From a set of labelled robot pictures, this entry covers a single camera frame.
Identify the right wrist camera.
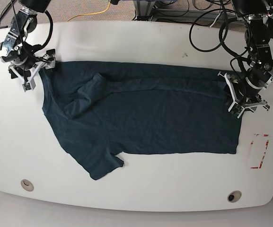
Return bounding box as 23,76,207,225
22,80,36,92

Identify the red tape rectangle marking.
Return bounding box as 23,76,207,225
248,134,270,169

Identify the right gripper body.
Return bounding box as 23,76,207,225
9,54,56,85

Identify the dark blue t-shirt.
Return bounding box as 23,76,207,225
39,61,241,180

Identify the left table cable grommet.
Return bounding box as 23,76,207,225
21,179,34,192

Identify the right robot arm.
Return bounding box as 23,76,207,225
0,0,56,91

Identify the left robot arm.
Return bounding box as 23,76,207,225
219,0,273,118

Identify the table cable grommet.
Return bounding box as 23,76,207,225
21,179,34,192
227,191,242,203

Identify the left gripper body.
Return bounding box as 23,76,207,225
218,71,270,111

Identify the right table cable grommet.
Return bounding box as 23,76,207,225
227,191,242,203

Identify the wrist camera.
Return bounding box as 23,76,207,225
22,80,36,92
228,103,245,119

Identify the yellow cable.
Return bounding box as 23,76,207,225
67,0,111,22

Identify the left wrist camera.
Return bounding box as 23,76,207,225
228,103,245,119

